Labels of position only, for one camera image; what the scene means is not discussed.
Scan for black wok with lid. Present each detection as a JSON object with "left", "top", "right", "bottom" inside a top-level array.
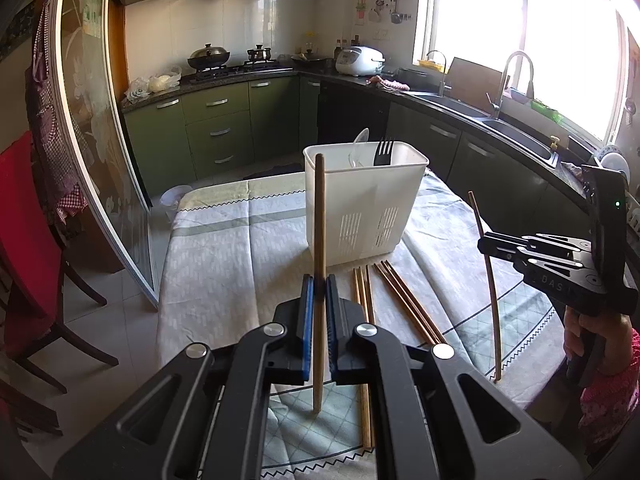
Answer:
[{"left": 187, "top": 43, "right": 232, "bottom": 70}]

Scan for dish rack with plates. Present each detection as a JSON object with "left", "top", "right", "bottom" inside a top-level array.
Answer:
[{"left": 596, "top": 144, "right": 635, "bottom": 183}]

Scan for green lower cabinets with drawers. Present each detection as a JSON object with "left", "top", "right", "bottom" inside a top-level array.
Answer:
[{"left": 122, "top": 74, "right": 321, "bottom": 196}]

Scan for gas stove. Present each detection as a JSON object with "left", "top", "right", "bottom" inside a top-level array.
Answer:
[{"left": 190, "top": 60, "right": 281, "bottom": 82}]

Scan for red covered wooden chair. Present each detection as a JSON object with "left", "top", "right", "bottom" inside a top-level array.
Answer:
[{"left": 0, "top": 130, "right": 121, "bottom": 396}]

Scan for grey patterned tablecloth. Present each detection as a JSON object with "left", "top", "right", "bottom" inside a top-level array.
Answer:
[{"left": 156, "top": 170, "right": 566, "bottom": 480}]

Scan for seasoning bottles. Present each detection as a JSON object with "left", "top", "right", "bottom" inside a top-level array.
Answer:
[{"left": 332, "top": 35, "right": 362, "bottom": 58}]

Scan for person's right hand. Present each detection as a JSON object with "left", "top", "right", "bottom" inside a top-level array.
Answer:
[{"left": 564, "top": 309, "right": 635, "bottom": 377}]

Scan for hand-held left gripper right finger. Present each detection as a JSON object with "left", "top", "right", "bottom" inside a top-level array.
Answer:
[{"left": 325, "top": 274, "right": 583, "bottom": 480}]

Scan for pink cloth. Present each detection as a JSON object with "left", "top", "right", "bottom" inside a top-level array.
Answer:
[{"left": 367, "top": 75, "right": 411, "bottom": 93}]

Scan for small chrome faucet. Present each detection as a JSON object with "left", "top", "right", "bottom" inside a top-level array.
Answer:
[{"left": 425, "top": 50, "right": 452, "bottom": 97}]

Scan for tall chrome faucet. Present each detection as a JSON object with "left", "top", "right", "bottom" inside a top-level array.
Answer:
[{"left": 487, "top": 51, "right": 535, "bottom": 120}]

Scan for hanging kitchen utensils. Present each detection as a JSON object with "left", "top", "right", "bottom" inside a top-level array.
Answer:
[{"left": 372, "top": 0, "right": 412, "bottom": 26}]

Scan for open black wok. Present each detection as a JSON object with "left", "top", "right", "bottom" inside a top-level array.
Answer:
[{"left": 291, "top": 47, "right": 331, "bottom": 67}]

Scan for wooden cutting board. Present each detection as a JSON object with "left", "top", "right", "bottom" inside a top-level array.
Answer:
[{"left": 446, "top": 56, "right": 507, "bottom": 111}]

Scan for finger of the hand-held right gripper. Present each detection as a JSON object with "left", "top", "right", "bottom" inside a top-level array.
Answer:
[
  {"left": 477, "top": 232, "right": 595, "bottom": 262},
  {"left": 517, "top": 255, "right": 601, "bottom": 283}
]

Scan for sliding glass door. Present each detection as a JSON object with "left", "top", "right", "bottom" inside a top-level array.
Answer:
[{"left": 50, "top": 0, "right": 162, "bottom": 311}]

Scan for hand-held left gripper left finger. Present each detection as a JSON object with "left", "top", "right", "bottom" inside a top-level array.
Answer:
[{"left": 52, "top": 274, "right": 318, "bottom": 480}]

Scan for white trash bin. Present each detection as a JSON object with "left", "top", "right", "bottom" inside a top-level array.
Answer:
[{"left": 159, "top": 185, "right": 193, "bottom": 223}]

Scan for plastic bags with food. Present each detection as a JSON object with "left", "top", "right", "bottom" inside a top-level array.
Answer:
[{"left": 124, "top": 66, "right": 183, "bottom": 101}]

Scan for wooden chopstick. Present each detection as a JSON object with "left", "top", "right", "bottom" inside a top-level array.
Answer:
[
  {"left": 365, "top": 265, "right": 377, "bottom": 326},
  {"left": 356, "top": 267, "right": 374, "bottom": 450},
  {"left": 374, "top": 261, "right": 438, "bottom": 347},
  {"left": 381, "top": 259, "right": 447, "bottom": 345},
  {"left": 467, "top": 191, "right": 502, "bottom": 383},
  {"left": 352, "top": 267, "right": 370, "bottom": 450},
  {"left": 311, "top": 154, "right": 327, "bottom": 415}
]

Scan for green sink cabinets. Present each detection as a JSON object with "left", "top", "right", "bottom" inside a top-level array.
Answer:
[{"left": 387, "top": 97, "right": 601, "bottom": 241}]

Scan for checked apron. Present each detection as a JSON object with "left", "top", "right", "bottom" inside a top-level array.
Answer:
[{"left": 25, "top": 0, "right": 90, "bottom": 226}]

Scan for white rice cooker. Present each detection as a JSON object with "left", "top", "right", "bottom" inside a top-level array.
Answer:
[{"left": 335, "top": 46, "right": 386, "bottom": 77}]

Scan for white plastic utensil holder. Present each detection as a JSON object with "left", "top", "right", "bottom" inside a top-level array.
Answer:
[{"left": 303, "top": 142, "right": 430, "bottom": 267}]

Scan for steel kitchen sink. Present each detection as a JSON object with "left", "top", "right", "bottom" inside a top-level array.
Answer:
[{"left": 415, "top": 91, "right": 560, "bottom": 167}]

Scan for green container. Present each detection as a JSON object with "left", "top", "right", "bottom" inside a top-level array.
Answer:
[{"left": 530, "top": 100, "right": 564, "bottom": 124}]

